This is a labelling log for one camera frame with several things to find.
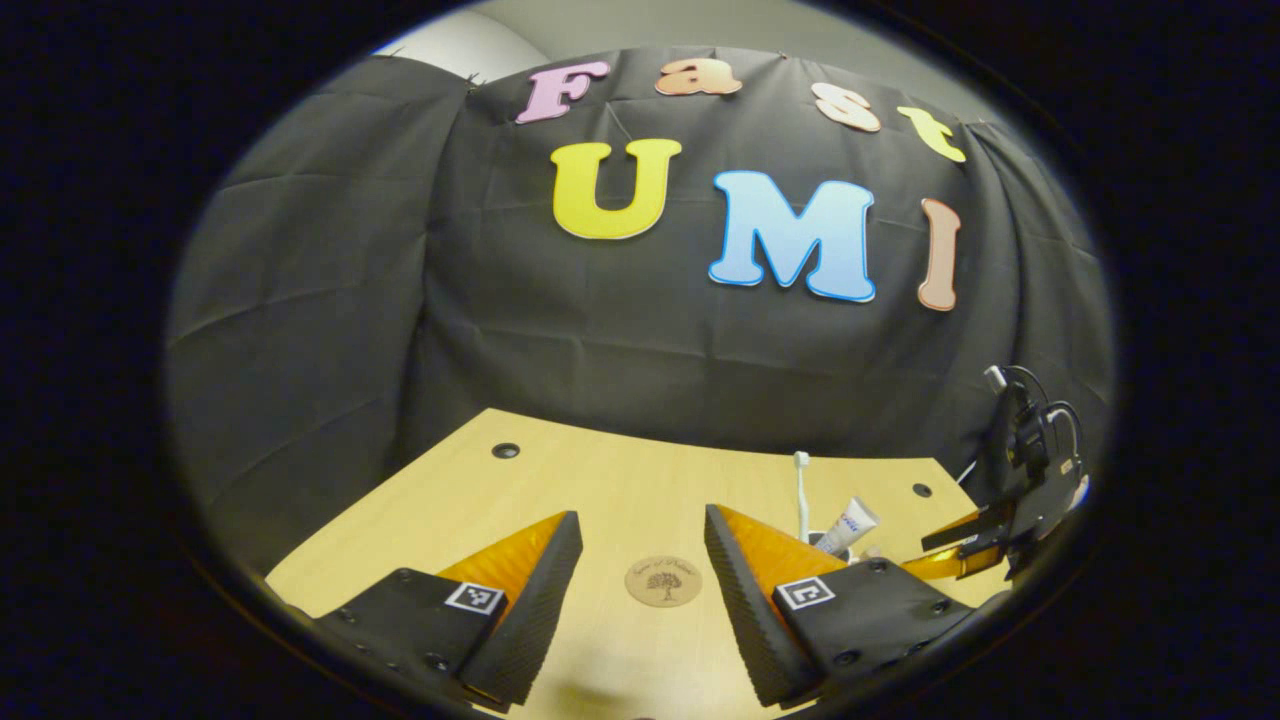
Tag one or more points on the round wooden coaster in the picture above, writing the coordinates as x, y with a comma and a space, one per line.
663, 582

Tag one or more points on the white toothbrush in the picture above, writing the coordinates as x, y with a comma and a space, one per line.
801, 495

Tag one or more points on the white toothpaste tube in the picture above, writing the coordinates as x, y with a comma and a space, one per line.
850, 523

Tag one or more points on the light wooden desktop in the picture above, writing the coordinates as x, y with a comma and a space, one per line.
600, 480

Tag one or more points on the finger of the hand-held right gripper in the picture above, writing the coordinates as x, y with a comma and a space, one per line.
950, 565

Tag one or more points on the white cup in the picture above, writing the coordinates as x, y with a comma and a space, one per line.
847, 556

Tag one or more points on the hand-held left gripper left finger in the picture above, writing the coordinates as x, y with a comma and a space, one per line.
525, 625

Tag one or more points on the black backdrop cloth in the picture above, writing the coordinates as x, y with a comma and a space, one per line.
650, 340

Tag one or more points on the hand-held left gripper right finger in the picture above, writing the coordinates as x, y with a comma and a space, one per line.
755, 620

